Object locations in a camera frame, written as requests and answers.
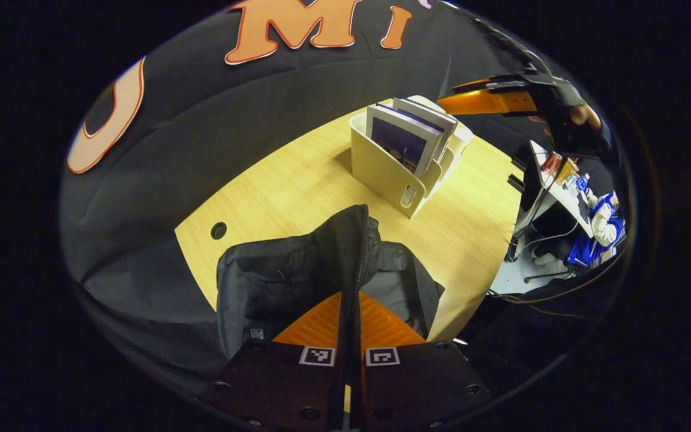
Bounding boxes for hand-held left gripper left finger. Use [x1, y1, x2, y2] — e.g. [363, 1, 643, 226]
[199, 292, 347, 432]

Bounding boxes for black backdrop cloth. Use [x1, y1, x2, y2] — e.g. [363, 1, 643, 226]
[58, 0, 622, 391]

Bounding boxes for white side desk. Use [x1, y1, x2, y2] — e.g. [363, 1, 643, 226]
[525, 140, 597, 239]

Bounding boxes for white bookshelf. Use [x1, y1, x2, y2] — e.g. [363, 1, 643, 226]
[348, 95, 475, 220]

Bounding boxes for black schoolbag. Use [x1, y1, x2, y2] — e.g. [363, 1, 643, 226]
[215, 204, 446, 361]

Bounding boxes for small orange bottle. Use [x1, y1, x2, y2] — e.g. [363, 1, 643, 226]
[558, 157, 580, 185]

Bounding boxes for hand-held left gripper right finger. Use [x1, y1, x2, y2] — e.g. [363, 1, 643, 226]
[353, 292, 495, 432]

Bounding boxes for dark blue cover book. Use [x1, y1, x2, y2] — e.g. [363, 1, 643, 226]
[365, 103, 445, 178]

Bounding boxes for grey portrait cover book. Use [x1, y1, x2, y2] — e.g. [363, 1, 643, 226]
[392, 97, 460, 163]

